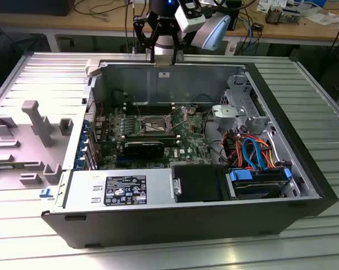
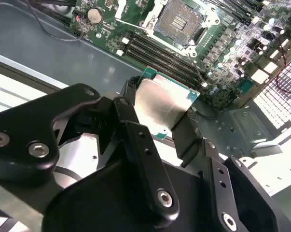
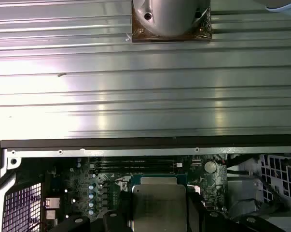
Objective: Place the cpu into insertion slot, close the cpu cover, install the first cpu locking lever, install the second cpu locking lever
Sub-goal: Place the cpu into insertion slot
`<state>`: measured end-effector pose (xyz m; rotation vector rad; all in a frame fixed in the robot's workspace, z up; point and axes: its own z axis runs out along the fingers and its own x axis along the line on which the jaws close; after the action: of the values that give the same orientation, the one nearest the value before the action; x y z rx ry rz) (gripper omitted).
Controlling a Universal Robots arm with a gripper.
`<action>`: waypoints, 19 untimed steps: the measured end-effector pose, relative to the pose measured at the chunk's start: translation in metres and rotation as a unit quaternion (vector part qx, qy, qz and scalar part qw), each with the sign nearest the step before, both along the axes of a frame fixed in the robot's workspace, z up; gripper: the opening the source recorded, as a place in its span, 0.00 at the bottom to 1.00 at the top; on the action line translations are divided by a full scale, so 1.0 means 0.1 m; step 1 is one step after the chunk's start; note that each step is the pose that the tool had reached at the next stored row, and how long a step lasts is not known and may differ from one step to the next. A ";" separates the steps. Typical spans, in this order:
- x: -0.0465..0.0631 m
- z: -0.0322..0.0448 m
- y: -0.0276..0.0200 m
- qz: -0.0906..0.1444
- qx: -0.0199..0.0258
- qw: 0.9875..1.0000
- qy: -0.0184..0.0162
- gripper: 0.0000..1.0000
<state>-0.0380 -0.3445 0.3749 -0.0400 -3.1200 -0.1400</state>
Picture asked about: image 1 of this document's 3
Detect hard disk in blue carrier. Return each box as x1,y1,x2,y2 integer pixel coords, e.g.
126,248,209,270
225,167,292,201

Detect grey parts rack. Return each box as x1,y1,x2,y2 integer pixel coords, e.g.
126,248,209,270
0,100,74,192

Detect blue flat wire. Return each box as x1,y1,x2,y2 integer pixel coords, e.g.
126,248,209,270
241,136,269,172

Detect orange wire bundle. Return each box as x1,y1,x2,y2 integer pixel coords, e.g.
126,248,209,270
225,134,275,169

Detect white plastic case latch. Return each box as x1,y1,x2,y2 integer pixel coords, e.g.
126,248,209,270
84,60,102,78

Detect blue cable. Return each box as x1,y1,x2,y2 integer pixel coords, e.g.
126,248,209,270
246,15,257,56

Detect black monitor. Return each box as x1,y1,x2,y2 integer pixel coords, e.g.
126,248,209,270
0,0,75,17

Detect black box device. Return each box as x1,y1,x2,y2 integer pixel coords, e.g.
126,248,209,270
228,0,242,31

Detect silver metal drive cage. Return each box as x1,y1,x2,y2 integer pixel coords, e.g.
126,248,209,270
213,73,271,133

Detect black graphics card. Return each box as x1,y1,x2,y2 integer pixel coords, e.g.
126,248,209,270
121,140,166,160

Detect copper wound transformer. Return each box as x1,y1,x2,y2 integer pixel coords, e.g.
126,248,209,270
265,7,283,25

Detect CPU socket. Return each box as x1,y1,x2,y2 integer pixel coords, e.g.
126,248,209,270
141,115,173,133

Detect thick black cable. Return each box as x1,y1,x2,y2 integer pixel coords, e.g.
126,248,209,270
190,93,229,165

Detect black PC case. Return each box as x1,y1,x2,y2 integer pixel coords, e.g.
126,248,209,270
41,57,339,250

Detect green motherboard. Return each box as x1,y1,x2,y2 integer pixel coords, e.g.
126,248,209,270
96,105,215,171

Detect wire locking lever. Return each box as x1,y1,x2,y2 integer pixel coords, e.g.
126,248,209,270
131,94,144,118

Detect white paper sheets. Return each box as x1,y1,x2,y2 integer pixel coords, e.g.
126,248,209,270
305,7,339,26

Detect silver power supply unit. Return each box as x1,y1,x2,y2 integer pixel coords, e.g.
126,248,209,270
54,168,175,209

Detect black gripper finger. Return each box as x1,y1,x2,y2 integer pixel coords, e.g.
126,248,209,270
133,13,164,64
166,25,194,65

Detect wooden desk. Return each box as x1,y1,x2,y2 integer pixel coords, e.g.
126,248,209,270
0,0,339,47

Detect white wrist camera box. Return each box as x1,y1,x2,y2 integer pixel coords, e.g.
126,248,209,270
174,0,207,34

